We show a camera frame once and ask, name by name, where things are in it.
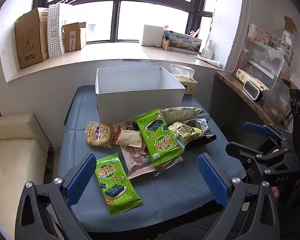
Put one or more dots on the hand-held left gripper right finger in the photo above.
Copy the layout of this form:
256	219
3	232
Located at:
212	180

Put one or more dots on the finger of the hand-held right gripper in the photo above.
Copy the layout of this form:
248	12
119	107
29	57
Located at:
242	151
255	128

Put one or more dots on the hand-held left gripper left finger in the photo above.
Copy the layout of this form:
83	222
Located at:
81	180

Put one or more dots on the green seaweed snack packet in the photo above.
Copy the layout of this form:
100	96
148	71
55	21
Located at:
115	180
157	140

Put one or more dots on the black snack packet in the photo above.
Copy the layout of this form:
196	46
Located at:
202	138

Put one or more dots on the yellow noodle packet purple cartoon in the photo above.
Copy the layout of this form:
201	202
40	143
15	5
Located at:
98	135

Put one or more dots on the gold green snack packet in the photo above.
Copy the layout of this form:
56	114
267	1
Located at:
183	132

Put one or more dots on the white cartoon print snack packet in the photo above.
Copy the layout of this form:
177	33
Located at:
136	158

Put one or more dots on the brown and cream snack packet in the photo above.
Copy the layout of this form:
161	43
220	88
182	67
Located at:
128	137

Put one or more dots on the beige printed snack packet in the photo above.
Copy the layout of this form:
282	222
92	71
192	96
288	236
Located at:
177	115

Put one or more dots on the white cardboard box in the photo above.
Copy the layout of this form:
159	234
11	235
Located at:
140	102

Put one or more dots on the clear plastic bag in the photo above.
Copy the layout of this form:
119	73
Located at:
277	97

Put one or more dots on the white desk clock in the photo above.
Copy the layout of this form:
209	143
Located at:
252	91

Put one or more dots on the dark stone side counter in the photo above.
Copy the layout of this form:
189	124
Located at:
230	97

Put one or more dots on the yellow cream box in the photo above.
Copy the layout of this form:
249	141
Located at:
245	76

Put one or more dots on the clear plastic drawer unit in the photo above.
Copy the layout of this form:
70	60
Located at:
265	62

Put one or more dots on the cream leather sofa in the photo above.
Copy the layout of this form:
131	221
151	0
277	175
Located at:
15	150

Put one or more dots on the white tube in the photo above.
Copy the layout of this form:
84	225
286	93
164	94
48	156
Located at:
210	62

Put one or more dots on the yellow tissue box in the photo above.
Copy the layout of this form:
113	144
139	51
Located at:
187	82

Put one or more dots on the white jar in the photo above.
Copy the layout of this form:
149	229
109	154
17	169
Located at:
207	54

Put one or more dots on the pink patterned packet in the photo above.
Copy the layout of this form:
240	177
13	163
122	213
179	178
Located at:
258	33

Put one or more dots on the long landscape print box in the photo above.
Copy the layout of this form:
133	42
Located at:
185	43

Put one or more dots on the wooden pen holder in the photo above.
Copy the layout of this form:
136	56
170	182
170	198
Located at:
165	43

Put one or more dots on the white foam box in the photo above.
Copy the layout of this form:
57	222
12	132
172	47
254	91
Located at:
151	35

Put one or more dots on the small brown cardboard box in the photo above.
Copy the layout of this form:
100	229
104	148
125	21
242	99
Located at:
72	38

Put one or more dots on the large brown cardboard box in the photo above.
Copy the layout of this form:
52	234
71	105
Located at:
30	40

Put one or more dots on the white paper bag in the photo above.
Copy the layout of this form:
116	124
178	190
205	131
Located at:
67	12

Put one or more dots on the dark window frame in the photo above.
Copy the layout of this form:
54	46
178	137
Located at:
117	5

